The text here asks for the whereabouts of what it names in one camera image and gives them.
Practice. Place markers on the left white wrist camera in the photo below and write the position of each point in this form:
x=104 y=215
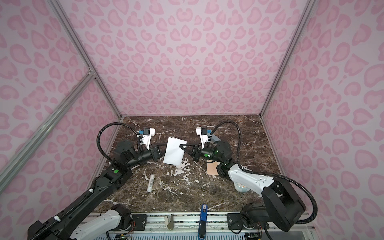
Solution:
x=145 y=136

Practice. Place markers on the beige hanging tag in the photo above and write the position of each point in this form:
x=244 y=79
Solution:
x=169 y=221

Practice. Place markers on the blue grey stapler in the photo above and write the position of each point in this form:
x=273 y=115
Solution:
x=214 y=139

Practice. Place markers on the blue black clip tool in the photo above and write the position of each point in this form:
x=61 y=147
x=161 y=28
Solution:
x=203 y=222

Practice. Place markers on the pink envelope with cream flap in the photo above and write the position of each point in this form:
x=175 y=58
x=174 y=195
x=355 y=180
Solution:
x=212 y=168

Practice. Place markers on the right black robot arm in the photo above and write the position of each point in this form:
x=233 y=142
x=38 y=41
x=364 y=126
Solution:
x=281 y=205

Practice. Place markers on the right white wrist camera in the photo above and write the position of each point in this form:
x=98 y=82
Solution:
x=205 y=135

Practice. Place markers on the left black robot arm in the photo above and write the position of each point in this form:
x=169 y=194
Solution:
x=67 y=224

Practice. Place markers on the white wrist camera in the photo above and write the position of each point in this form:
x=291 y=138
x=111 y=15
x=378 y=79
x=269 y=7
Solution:
x=205 y=135
x=145 y=136

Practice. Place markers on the green bordered floral letter paper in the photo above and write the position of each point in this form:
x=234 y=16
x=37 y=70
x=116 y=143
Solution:
x=174 y=154

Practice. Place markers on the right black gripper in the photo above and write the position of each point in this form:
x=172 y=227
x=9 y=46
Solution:
x=198 y=153

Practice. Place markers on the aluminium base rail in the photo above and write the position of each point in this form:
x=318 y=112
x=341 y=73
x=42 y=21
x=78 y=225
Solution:
x=220 y=226

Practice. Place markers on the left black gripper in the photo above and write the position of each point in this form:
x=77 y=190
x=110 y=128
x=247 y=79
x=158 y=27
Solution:
x=155 y=153

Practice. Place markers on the white glue stick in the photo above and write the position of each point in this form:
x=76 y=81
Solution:
x=151 y=183

